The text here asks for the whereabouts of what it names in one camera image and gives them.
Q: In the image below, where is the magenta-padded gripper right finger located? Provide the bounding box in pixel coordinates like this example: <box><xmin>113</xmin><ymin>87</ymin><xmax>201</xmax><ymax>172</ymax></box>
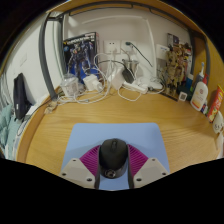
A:
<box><xmin>127</xmin><ymin>143</ymin><xmax>170</xmax><ymax>190</ymax></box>

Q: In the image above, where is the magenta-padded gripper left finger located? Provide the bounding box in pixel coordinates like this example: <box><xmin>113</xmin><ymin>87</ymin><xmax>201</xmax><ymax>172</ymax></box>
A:
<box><xmin>59</xmin><ymin>143</ymin><xmax>102</xmax><ymax>190</ymax></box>

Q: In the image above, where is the black computer mouse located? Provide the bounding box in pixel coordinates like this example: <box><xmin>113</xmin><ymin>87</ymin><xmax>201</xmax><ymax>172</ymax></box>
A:
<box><xmin>98</xmin><ymin>137</ymin><xmax>129</xmax><ymax>179</ymax></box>

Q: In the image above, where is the light blue mouse pad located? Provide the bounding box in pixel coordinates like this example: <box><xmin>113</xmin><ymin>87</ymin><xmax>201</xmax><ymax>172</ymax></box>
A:
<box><xmin>60</xmin><ymin>122</ymin><xmax>171</xmax><ymax>192</ymax></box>

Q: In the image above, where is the clear plastic cup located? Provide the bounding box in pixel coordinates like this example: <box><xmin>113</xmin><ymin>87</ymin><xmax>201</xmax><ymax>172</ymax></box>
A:
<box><xmin>215</xmin><ymin>131</ymin><xmax>224</xmax><ymax>159</ymax></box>

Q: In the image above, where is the small white cube clock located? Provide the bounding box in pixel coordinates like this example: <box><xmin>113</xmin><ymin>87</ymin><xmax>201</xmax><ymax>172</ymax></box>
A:
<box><xmin>178</xmin><ymin>91</ymin><xmax>189</xmax><ymax>103</ymax></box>

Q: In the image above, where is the small blue box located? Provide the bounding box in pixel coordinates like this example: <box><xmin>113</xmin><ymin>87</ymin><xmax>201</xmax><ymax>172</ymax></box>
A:
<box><xmin>200</xmin><ymin>103</ymin><xmax>210</xmax><ymax>115</ymax></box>

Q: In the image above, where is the teal cloth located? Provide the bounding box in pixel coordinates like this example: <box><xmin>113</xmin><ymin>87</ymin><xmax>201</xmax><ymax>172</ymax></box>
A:
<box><xmin>0</xmin><ymin>104</ymin><xmax>23</xmax><ymax>159</ymax></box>

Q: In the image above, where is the white power strip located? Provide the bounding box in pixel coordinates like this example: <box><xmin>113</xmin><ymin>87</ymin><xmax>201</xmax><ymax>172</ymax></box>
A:
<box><xmin>122</xmin><ymin>81</ymin><xmax>149</xmax><ymax>94</ymax></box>

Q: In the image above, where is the clear jar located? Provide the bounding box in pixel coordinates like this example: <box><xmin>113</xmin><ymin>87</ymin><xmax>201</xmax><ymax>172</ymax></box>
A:
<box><xmin>61</xmin><ymin>73</ymin><xmax>80</xmax><ymax>98</ymax></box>

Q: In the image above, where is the dark green box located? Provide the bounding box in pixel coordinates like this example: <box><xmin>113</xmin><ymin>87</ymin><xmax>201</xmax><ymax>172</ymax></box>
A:
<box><xmin>181</xmin><ymin>83</ymin><xmax>194</xmax><ymax>98</ymax></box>

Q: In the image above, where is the white red-capped lotion bottle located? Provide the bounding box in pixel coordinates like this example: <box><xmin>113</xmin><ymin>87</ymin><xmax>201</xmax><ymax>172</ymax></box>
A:
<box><xmin>189</xmin><ymin>73</ymin><xmax>210</xmax><ymax>112</ymax></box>

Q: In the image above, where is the white charger block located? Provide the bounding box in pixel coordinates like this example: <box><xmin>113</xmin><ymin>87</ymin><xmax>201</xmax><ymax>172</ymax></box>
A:
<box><xmin>83</xmin><ymin>73</ymin><xmax>104</xmax><ymax>93</ymax></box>

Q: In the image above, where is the red chip can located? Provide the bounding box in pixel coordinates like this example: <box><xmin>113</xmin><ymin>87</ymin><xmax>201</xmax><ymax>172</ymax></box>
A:
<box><xmin>206</xmin><ymin>84</ymin><xmax>224</xmax><ymax>124</ymax></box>

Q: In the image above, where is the white power adapter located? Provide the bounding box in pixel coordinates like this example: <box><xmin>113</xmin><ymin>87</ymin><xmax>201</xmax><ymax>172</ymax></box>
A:
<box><xmin>108</xmin><ymin>64</ymin><xmax>126</xmax><ymax>91</ymax></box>

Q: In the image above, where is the metal cup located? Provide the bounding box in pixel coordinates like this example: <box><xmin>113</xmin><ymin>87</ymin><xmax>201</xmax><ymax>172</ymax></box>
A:
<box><xmin>121</xmin><ymin>58</ymin><xmax>139</xmax><ymax>78</ymax></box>

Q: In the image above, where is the blue model kit box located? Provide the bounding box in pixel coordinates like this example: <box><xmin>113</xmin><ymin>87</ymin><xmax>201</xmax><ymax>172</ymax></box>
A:
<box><xmin>62</xmin><ymin>31</ymin><xmax>100</xmax><ymax>84</ymax></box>

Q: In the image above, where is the printed picture box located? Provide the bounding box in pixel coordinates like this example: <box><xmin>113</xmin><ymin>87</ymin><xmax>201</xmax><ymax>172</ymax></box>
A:
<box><xmin>166</xmin><ymin>32</ymin><xmax>193</xmax><ymax>54</ymax></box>

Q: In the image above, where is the white cable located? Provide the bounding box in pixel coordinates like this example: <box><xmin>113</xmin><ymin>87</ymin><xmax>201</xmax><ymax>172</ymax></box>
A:
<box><xmin>44</xmin><ymin>53</ymin><xmax>168</xmax><ymax>113</ymax></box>

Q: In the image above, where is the black cable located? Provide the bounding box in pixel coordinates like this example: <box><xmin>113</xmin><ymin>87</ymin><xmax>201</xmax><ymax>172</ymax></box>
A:
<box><xmin>125</xmin><ymin>41</ymin><xmax>154</xmax><ymax>68</ymax></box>

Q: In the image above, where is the dark grey metal frame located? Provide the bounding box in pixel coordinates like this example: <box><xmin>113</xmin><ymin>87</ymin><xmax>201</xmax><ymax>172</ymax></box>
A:
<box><xmin>38</xmin><ymin>1</ymin><xmax>212</xmax><ymax>101</ymax></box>

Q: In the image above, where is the white wall box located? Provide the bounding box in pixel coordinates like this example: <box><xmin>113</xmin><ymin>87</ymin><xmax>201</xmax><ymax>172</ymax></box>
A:
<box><xmin>155</xmin><ymin>43</ymin><xmax>170</xmax><ymax>61</ymax></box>

